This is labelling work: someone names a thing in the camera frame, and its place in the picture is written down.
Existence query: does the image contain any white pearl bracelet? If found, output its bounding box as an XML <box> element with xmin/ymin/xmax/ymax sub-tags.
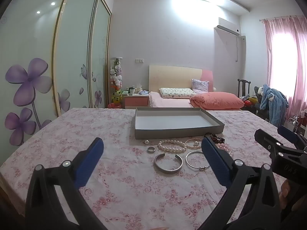
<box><xmin>157</xmin><ymin>139</ymin><xmax>188</xmax><ymax>153</ymax></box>

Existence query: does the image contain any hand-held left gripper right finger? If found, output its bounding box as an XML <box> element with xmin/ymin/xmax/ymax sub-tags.
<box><xmin>197</xmin><ymin>136</ymin><xmax>281</xmax><ymax>230</ymax></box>

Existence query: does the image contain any red and yellow bag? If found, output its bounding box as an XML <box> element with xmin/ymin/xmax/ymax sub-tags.
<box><xmin>242</xmin><ymin>95</ymin><xmax>261</xmax><ymax>107</ymax></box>

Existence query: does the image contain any white floral pillow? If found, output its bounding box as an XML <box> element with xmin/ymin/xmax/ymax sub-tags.
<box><xmin>159</xmin><ymin>87</ymin><xmax>197</xmax><ymax>99</ymax></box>

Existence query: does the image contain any blue plush garment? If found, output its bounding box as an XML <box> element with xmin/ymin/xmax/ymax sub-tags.
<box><xmin>259</xmin><ymin>84</ymin><xmax>289</xmax><ymax>127</ymax></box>

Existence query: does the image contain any lilac pillow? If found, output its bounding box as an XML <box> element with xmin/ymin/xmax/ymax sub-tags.
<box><xmin>191</xmin><ymin>79</ymin><xmax>210</xmax><ymax>93</ymax></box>

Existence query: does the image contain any beige wooden headboard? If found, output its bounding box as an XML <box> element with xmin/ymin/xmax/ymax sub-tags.
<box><xmin>149</xmin><ymin>65</ymin><xmax>203</xmax><ymax>93</ymax></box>

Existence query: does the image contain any dark red bead bracelet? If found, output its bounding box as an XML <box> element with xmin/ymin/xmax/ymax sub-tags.
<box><xmin>207</xmin><ymin>133</ymin><xmax>226</xmax><ymax>145</ymax></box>

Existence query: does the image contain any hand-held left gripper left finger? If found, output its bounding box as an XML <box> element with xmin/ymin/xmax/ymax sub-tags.
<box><xmin>25</xmin><ymin>137</ymin><xmax>108</xmax><ymax>230</ymax></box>

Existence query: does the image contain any person's right hand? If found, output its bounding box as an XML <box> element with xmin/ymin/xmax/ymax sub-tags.
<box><xmin>281</xmin><ymin>181</ymin><xmax>293</xmax><ymax>210</ymax></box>

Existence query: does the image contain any silver cuff bangle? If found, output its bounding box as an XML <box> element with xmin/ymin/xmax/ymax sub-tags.
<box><xmin>154</xmin><ymin>153</ymin><xmax>183</xmax><ymax>173</ymax></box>

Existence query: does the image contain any small pink pearl bracelet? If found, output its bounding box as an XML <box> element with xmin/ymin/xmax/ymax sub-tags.
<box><xmin>185</xmin><ymin>137</ymin><xmax>204</xmax><ymax>149</ymax></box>

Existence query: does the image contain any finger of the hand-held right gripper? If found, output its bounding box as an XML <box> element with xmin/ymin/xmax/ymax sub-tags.
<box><xmin>255</xmin><ymin>129</ymin><xmax>307</xmax><ymax>181</ymax></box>
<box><xmin>278</xmin><ymin>125</ymin><xmax>307</xmax><ymax>150</ymax></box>

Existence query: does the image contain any thin silver bangle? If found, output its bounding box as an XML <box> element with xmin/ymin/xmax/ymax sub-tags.
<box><xmin>185</xmin><ymin>150</ymin><xmax>210</xmax><ymax>171</ymax></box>

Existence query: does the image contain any white air conditioner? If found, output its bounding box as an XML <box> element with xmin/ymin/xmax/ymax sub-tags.
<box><xmin>214</xmin><ymin>17</ymin><xmax>240</xmax><ymax>35</ymax></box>

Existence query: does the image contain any clear tube of plush toys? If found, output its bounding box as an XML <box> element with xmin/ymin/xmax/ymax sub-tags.
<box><xmin>109</xmin><ymin>57</ymin><xmax>123</xmax><ymax>104</ymax></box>

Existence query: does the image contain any flower print sliding wardrobe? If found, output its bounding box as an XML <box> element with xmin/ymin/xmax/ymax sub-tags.
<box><xmin>0</xmin><ymin>0</ymin><xmax>113</xmax><ymax>146</ymax></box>

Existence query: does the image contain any pink curtain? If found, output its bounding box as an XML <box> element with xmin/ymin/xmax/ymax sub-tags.
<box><xmin>260</xmin><ymin>16</ymin><xmax>307</xmax><ymax>125</ymax></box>

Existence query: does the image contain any dark wooden chair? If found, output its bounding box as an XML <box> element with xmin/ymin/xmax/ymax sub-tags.
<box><xmin>237</xmin><ymin>79</ymin><xmax>251</xmax><ymax>99</ymax></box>

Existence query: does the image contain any pink and white nightstand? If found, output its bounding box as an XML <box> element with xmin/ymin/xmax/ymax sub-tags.
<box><xmin>122</xmin><ymin>90</ymin><xmax>150</xmax><ymax>108</ymax></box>

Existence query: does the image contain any pink headboard panel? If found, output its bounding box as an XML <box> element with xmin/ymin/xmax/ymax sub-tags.
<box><xmin>200</xmin><ymin>69</ymin><xmax>214</xmax><ymax>93</ymax></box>

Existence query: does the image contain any grey cardboard tray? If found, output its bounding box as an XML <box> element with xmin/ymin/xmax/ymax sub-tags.
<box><xmin>134</xmin><ymin>107</ymin><xmax>225</xmax><ymax>140</ymax></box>

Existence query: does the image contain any bed with pink sheet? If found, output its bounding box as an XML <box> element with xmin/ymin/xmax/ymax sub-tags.
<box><xmin>147</xmin><ymin>91</ymin><xmax>243</xmax><ymax>111</ymax></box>

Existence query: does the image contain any pink floral tablecloth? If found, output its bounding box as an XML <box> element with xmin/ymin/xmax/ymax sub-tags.
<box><xmin>0</xmin><ymin>107</ymin><xmax>298</xmax><ymax>230</ymax></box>

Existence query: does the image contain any coral duvet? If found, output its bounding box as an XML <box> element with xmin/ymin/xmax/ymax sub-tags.
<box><xmin>189</xmin><ymin>92</ymin><xmax>245</xmax><ymax>109</ymax></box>

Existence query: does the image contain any pink bead bracelet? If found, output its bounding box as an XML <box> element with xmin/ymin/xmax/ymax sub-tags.
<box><xmin>216</xmin><ymin>142</ymin><xmax>234</xmax><ymax>157</ymax></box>

